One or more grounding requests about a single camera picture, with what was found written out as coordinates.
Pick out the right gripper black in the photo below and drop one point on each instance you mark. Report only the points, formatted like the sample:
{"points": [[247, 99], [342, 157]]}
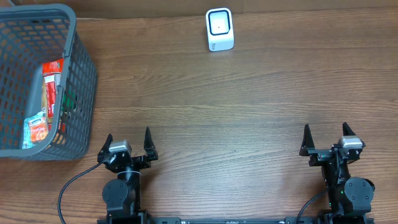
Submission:
{"points": [[321, 155]]}

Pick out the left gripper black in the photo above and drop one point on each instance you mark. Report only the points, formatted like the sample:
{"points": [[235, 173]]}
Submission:
{"points": [[134, 159]]}

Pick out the red and tan cracker package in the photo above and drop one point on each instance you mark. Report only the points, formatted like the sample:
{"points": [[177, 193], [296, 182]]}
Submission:
{"points": [[51, 74]]}

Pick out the green lid jar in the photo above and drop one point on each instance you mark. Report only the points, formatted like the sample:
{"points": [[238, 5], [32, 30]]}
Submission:
{"points": [[69, 101]]}

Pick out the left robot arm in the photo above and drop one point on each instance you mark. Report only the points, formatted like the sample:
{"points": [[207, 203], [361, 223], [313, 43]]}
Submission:
{"points": [[122, 195]]}

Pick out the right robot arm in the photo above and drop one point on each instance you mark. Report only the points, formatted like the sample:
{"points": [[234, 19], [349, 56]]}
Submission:
{"points": [[349, 197]]}

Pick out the white barcode scanner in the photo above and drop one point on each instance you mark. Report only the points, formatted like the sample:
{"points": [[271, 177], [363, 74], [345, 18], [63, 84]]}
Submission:
{"points": [[219, 27]]}

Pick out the light blue tissue pack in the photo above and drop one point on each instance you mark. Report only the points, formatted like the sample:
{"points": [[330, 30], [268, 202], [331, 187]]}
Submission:
{"points": [[26, 137]]}

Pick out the grey plastic shopping basket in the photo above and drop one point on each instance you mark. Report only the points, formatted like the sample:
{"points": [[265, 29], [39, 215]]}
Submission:
{"points": [[30, 36]]}

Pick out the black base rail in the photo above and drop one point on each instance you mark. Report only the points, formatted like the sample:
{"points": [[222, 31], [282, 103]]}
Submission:
{"points": [[177, 220]]}

